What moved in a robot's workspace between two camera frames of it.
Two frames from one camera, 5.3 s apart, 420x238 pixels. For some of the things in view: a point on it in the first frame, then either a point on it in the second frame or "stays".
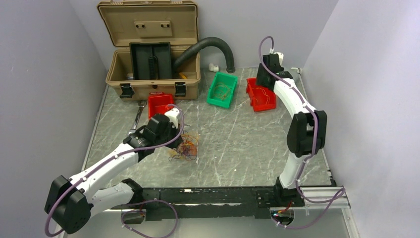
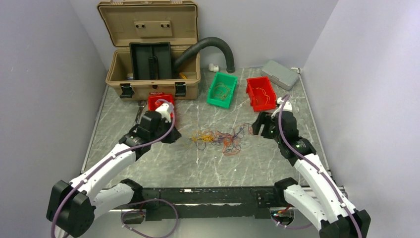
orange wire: [268, 99] stays
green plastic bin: [221, 89] stays
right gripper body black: [260, 77] to [268, 130]
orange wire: [221, 90] stays
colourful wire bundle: [188, 148] to [228, 138]
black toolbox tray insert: [151, 60] stays
